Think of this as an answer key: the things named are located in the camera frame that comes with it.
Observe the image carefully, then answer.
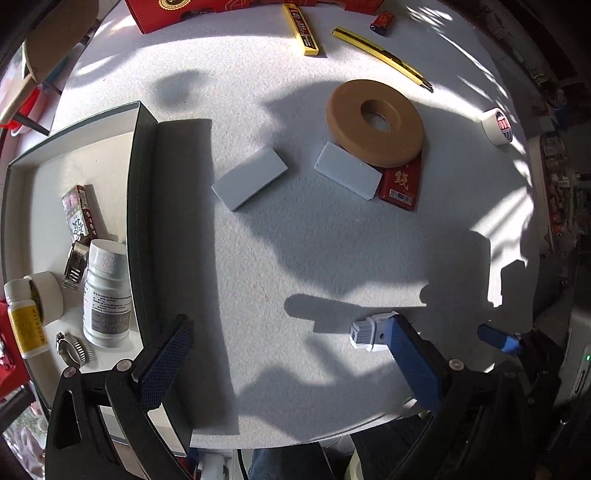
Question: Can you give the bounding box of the white storage tray box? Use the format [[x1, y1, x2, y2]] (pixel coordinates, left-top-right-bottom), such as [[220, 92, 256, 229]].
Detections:
[[0, 100, 195, 458]]

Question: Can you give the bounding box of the white bottle grey label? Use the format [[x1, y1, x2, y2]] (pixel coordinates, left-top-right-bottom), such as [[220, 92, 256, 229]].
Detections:
[[83, 239, 132, 348]]

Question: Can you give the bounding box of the beige chair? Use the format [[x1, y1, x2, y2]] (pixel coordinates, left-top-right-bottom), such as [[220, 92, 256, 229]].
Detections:
[[1, 1, 99, 135]]

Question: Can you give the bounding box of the white tape red printed core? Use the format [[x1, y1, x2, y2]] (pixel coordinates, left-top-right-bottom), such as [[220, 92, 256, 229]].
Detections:
[[481, 108, 513, 147]]

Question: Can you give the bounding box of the yellow utility knife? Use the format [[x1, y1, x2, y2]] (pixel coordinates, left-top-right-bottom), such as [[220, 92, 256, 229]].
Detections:
[[332, 26, 434, 93]]

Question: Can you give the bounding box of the cream masking tape roll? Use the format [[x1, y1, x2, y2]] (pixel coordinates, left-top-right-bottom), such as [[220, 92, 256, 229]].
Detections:
[[25, 271, 64, 324]]

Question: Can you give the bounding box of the yellow blade refill case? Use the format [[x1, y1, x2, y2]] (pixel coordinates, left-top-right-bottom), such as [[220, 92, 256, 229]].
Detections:
[[283, 3, 320, 57]]

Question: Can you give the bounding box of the white bottle yellow label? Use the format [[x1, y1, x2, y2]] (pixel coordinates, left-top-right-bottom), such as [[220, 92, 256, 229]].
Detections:
[[4, 279, 49, 360]]

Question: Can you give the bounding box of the brown paper tape roll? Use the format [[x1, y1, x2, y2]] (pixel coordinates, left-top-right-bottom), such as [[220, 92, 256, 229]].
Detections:
[[325, 79, 425, 168]]

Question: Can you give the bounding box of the metal hose clamp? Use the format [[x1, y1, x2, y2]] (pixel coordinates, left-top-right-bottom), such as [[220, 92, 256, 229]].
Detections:
[[55, 332, 95, 369], [62, 235, 92, 291]]

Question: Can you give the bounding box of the white power adapter plug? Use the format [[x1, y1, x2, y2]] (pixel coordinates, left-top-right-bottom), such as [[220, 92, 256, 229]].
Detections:
[[349, 311, 398, 352]]

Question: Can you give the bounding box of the red cardboard fruit box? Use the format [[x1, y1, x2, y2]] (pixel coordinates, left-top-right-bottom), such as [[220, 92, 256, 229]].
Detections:
[[124, 0, 385, 35]]

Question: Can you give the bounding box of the red patterned small box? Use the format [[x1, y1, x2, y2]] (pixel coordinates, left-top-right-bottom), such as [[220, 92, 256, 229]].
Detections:
[[61, 185, 98, 241]]

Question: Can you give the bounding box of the dark red card pack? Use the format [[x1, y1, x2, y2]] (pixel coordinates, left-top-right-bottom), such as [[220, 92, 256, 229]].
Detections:
[[378, 151, 423, 212]]

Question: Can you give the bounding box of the red lighter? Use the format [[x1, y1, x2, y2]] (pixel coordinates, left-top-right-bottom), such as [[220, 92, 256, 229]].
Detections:
[[370, 10, 396, 36]]

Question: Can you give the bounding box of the white rectangular block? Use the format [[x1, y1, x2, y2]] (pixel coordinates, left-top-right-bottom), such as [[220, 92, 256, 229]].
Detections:
[[211, 148, 287, 212], [314, 142, 382, 200]]

